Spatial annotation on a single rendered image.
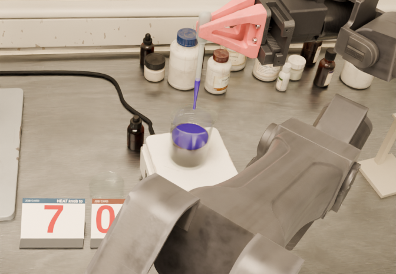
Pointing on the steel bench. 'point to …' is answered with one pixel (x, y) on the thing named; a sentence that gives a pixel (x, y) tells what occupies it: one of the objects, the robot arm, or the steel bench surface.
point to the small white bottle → (284, 78)
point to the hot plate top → (218, 157)
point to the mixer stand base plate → (9, 148)
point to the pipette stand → (382, 166)
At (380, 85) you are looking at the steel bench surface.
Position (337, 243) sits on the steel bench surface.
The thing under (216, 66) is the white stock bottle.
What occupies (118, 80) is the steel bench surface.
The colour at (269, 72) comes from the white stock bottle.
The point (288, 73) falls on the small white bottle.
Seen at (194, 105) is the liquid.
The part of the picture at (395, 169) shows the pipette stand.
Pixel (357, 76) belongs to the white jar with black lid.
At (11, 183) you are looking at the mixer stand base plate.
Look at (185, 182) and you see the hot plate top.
